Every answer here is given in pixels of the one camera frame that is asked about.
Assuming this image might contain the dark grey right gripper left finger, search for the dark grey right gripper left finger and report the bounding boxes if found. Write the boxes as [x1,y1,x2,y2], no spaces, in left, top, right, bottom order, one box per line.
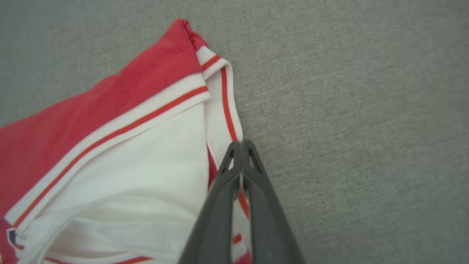
[178,141,243,264]

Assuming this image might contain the red Bulls basketball jersey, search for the red Bulls basketball jersey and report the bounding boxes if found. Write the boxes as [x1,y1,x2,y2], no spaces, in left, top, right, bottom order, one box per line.
[0,18,253,264]

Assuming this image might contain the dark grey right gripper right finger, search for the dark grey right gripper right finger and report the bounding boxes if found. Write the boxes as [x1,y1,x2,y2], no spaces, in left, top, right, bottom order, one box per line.
[242,139,304,264]

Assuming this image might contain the grey fabric sofa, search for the grey fabric sofa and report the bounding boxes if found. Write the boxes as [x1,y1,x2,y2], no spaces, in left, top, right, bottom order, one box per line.
[0,0,469,264]

